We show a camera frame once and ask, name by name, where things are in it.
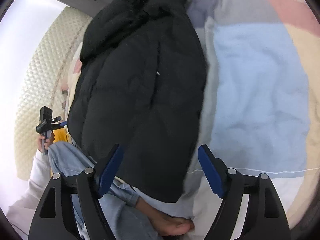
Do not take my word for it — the person's left hand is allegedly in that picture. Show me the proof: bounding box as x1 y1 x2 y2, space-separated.
37 131 55 153

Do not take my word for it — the black puffer jacket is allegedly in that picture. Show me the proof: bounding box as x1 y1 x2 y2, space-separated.
68 0 207 203

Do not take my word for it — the cream quilted headboard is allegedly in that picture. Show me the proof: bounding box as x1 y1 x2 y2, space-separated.
14 7 92 181

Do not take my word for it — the white sleeve left forearm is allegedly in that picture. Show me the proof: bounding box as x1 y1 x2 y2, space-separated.
7 150 51 239

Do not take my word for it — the patchwork plaid bed quilt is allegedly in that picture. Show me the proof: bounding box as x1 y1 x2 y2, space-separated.
133 0 319 239

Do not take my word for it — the person's bare foot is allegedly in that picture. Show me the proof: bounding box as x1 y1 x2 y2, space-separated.
136 197 194 236

